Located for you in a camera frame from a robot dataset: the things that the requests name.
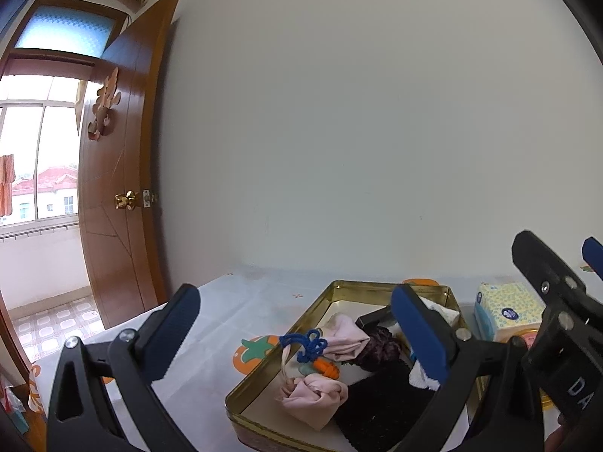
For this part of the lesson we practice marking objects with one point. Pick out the brown wooden door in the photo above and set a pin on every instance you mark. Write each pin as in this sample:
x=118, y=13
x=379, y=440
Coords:
x=127, y=150

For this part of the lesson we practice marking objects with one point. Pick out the black rectangular object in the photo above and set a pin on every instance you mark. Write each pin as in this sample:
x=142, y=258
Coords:
x=374, y=316

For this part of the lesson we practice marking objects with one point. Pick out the gold rectangular tin box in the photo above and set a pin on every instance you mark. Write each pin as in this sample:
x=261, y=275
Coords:
x=311, y=306

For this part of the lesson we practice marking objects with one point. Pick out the balcony window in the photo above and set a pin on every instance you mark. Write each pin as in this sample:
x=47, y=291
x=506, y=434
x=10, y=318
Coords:
x=42, y=150

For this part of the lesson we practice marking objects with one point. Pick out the teal packet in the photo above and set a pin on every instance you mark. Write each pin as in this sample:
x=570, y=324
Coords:
x=16, y=416

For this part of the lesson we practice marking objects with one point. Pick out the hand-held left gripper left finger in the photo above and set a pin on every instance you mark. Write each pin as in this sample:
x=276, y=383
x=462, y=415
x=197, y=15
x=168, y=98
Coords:
x=181, y=320

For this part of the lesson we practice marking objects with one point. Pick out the white towel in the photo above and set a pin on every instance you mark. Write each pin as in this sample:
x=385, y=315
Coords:
x=440, y=313

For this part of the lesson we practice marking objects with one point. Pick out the blue frosted transom window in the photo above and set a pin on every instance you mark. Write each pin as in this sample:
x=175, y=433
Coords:
x=66, y=30

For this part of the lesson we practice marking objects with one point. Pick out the persimmon print tablecloth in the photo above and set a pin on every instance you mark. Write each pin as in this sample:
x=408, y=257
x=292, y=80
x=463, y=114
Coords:
x=245, y=301

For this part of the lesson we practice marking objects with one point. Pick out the brass door knob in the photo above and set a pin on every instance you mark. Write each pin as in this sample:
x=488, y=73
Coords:
x=126, y=200

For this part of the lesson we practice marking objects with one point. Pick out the gold door ornament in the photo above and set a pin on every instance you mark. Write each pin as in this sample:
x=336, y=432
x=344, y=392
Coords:
x=104, y=103

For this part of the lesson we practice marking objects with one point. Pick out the round gold container pink lid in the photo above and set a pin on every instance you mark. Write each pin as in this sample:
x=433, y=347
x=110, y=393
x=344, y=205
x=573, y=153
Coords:
x=527, y=339

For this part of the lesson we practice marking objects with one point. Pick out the orange carrot toy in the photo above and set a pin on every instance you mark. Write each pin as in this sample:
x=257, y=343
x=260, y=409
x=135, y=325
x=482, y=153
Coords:
x=327, y=368

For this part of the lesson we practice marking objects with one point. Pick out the yellow patterned tissue pack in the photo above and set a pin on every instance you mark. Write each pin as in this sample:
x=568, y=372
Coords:
x=509, y=310

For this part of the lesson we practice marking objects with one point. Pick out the pink cloth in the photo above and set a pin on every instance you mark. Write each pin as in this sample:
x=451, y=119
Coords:
x=346, y=339

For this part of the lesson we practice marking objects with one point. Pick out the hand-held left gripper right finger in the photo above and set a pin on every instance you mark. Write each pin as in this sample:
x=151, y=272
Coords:
x=419, y=334

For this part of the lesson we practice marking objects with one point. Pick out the orange hanging cloth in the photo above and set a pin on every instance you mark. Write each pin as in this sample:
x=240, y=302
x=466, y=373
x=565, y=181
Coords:
x=5, y=183

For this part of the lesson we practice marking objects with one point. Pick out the black cloth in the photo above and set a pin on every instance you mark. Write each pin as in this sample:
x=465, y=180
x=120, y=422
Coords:
x=386, y=409

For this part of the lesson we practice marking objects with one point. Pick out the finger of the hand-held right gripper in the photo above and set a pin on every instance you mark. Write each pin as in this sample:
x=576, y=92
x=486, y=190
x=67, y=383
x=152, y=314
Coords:
x=541, y=263
x=594, y=256

